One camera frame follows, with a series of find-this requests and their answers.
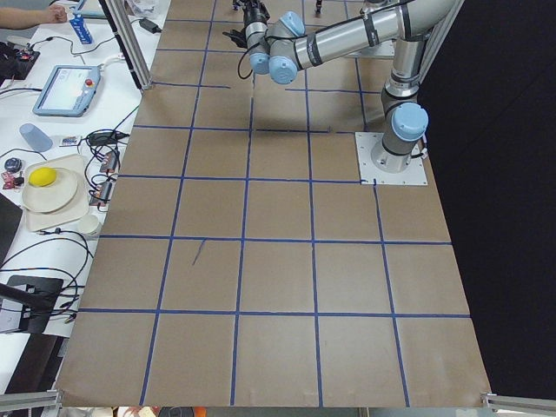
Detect aluminium frame post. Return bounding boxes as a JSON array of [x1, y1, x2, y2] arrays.
[[99, 0, 152, 91]]

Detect black monitor stand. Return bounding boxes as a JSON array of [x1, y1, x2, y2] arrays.
[[1, 275, 63, 334]]

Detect yellow lemon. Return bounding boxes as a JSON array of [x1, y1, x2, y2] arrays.
[[29, 167, 57, 188]]

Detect blue teach pendant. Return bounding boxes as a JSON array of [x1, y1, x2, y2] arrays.
[[32, 65, 101, 117]]

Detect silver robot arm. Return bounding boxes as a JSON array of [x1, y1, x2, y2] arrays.
[[227, 0, 454, 174]]

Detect black power adapter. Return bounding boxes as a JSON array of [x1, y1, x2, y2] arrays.
[[139, 17, 162, 34]]

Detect white paper cup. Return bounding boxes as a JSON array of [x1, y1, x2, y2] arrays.
[[77, 215, 103, 239]]

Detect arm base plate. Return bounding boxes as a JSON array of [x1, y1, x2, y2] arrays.
[[354, 132, 428, 186]]

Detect person's hand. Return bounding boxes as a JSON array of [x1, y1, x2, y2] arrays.
[[44, 4, 68, 24]]

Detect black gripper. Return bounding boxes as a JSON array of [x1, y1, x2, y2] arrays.
[[223, 0, 270, 48]]

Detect blue plastic cup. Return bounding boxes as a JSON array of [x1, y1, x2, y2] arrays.
[[19, 123, 53, 152]]

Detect beige tray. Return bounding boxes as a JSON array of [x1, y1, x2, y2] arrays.
[[21, 154, 89, 232]]

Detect beige plate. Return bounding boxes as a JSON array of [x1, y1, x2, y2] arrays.
[[22, 169, 77, 213]]

